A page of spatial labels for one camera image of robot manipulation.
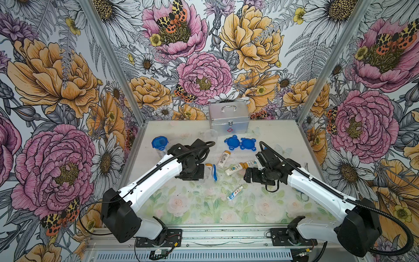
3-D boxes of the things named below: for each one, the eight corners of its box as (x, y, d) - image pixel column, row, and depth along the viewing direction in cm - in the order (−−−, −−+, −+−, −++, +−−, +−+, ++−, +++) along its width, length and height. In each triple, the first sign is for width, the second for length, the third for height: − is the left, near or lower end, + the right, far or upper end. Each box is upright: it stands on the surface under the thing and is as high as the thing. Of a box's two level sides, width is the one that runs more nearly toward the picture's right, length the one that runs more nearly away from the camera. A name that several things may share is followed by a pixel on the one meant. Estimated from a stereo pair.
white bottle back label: (216, 165, 100) (216, 163, 99) (224, 151, 107) (224, 149, 106) (223, 168, 99) (223, 166, 97) (230, 153, 106) (231, 151, 104)
